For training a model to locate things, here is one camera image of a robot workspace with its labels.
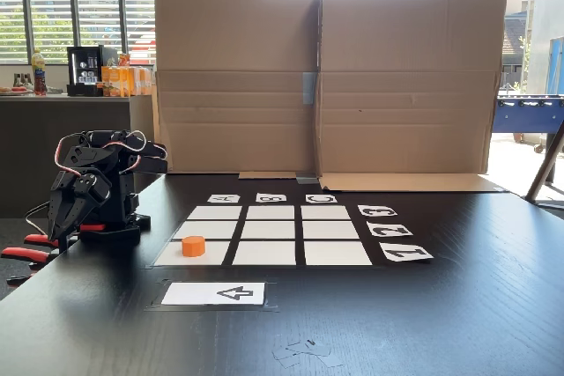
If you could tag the black clamp red knob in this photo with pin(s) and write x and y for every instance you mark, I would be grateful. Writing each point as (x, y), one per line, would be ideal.
(93, 227)

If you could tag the paper label number 3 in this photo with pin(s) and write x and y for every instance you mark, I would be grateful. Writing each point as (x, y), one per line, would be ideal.
(377, 211)

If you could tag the clear plastic scraps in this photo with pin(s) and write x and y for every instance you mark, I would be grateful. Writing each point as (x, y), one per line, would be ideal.
(308, 349)

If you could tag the blue foosball table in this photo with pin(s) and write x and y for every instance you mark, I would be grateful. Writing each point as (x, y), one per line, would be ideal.
(529, 116)

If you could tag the white nine-square grid sheet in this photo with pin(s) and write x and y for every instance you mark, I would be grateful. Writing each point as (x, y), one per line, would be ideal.
(269, 252)

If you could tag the orange juice carton pack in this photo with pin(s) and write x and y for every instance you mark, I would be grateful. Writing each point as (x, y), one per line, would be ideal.
(142, 81)

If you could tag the white arrow paper sheet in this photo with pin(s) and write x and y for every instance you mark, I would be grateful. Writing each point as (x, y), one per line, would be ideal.
(211, 293)

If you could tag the paper label letter C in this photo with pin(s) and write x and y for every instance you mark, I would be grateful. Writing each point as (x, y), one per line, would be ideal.
(321, 198)

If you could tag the brown cardboard box panel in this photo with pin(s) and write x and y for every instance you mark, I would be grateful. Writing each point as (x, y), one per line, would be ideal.
(410, 41)
(233, 41)

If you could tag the paper label number 2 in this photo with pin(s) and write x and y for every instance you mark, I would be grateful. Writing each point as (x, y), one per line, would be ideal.
(389, 230)

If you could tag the grey tape strip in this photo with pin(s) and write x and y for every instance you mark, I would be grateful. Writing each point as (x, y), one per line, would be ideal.
(309, 87)

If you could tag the plate with food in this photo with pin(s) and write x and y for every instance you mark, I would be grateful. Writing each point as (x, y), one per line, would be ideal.
(15, 90)

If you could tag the orange round token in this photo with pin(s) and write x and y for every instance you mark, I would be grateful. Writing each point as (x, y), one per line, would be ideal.
(193, 247)

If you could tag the slanted wooden table leg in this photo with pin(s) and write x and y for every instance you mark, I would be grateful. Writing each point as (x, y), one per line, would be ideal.
(544, 169)

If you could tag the iced tea bottle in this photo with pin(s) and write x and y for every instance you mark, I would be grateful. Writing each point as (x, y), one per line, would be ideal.
(39, 72)

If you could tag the black glass-door cabinet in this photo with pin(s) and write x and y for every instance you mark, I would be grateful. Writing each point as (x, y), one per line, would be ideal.
(83, 70)

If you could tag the paper label letter B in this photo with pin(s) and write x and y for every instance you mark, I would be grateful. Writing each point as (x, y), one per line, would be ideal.
(271, 198)

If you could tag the dark grey counter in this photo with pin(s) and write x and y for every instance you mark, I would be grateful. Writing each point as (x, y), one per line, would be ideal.
(44, 129)

